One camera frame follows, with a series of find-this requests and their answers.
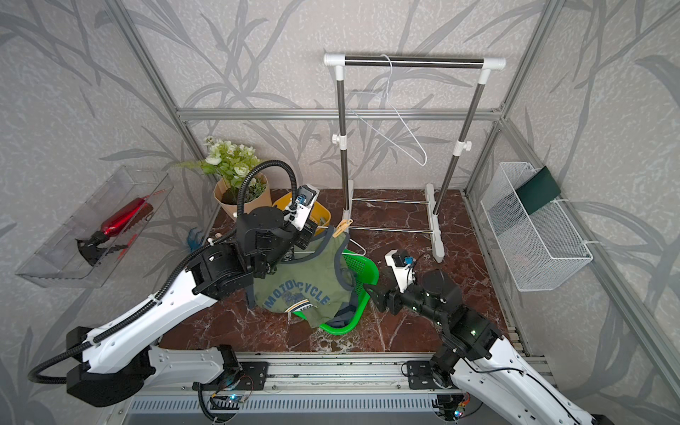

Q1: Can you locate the navy blue tank top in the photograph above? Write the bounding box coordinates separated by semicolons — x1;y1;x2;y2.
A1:
326;304;358;329

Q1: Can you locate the white wire hanger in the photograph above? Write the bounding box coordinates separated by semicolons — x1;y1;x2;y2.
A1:
348;54;430;168
316;226;367;257

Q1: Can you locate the wooden clothespin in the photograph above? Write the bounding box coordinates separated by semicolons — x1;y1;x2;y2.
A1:
333;219;352;238

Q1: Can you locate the green tank top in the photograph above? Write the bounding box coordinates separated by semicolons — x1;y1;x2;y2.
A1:
246;227;357;329

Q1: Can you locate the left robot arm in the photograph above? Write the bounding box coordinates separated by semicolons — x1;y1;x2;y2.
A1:
28;160;320;407

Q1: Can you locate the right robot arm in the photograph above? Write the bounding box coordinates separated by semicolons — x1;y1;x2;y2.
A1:
366;268;611;424

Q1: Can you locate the green plastic basket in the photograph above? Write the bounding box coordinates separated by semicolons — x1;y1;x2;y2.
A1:
320;250;379;336

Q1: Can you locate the yellow plastic tray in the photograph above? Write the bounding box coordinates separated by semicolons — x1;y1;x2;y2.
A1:
273;193;331;236

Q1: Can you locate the potted artificial flower plant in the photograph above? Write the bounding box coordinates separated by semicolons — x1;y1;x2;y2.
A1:
178;136;273;220

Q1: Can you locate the metal clothes rack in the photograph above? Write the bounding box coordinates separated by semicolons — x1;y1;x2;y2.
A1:
323;53;506;263

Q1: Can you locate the red spray bottle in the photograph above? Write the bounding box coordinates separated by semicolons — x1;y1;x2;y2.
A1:
76;198;154;267

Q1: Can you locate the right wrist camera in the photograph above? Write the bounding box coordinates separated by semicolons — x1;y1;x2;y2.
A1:
384;249;415;293

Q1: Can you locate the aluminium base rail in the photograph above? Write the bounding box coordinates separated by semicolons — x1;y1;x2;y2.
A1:
148;352;556;397

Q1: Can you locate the white wire mesh basket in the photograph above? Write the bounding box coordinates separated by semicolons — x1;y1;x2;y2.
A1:
481;162;593;292

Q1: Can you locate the clear plastic wall shelf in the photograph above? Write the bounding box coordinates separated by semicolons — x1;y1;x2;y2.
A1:
16;166;174;289

